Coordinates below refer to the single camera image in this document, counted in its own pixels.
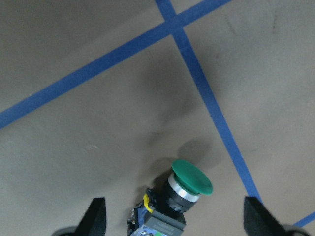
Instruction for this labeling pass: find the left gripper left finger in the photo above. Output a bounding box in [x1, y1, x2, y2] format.
[75, 197, 107, 236]

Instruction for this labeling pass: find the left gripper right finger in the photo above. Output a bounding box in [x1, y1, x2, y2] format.
[243, 197, 290, 236]

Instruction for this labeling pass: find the green button with blue base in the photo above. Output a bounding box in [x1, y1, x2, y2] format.
[127, 159, 213, 236]

